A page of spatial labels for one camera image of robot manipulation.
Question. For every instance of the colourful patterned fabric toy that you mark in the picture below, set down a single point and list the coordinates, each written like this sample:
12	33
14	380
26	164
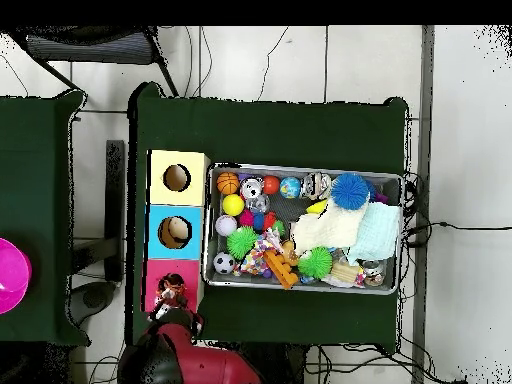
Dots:
256	256

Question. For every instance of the long orange toy block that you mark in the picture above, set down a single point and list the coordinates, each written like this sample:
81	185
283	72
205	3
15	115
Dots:
280	270

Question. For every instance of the cream cloth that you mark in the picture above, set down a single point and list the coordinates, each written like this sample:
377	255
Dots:
332	228

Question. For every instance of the large blue spiky ball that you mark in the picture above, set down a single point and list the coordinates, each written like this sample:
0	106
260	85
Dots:
350	191

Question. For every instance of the orange tiger striped plush toy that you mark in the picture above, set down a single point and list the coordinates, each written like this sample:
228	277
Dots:
174	290

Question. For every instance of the mint green cloth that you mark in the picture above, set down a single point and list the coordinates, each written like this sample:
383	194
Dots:
378	232

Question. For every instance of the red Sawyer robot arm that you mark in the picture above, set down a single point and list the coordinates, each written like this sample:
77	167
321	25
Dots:
200	364

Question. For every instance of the wooden box with three holes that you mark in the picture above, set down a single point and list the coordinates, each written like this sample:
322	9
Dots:
196	224

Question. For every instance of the silver mesh bin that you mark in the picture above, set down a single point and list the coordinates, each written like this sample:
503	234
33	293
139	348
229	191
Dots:
394	188

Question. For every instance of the yellow ball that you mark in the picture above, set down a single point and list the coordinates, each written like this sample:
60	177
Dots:
233	204

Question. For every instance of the small orange ball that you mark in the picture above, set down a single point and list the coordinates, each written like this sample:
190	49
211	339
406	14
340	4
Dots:
271	184

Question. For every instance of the white toy baseball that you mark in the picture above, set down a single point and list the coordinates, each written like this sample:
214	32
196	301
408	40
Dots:
226	225

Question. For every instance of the green spiky ball with eyes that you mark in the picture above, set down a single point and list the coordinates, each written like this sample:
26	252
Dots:
315	262
241	242

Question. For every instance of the orange toy basketball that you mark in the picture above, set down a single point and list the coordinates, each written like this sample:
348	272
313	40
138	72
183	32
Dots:
227	183

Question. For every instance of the blue globe ball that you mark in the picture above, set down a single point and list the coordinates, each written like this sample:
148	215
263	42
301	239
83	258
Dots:
290	187

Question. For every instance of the toy soccer ball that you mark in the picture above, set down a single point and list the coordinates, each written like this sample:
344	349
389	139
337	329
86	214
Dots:
224	262

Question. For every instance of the dark grey floor base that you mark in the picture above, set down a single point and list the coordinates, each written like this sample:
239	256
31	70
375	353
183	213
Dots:
94	298

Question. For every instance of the dark green side table cloth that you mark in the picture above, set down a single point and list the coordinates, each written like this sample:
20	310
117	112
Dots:
36	160

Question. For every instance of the black chair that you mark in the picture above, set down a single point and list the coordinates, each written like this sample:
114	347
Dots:
88	48

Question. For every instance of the magenta bowl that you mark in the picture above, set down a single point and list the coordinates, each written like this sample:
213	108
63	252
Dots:
12	276

